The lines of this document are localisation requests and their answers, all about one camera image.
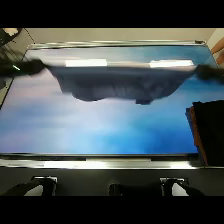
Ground dark blue garment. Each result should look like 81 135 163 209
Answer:
45 61 198 106

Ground brown garment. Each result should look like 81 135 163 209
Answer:
185 106 210 167

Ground black garment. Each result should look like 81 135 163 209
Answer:
192 99 224 167

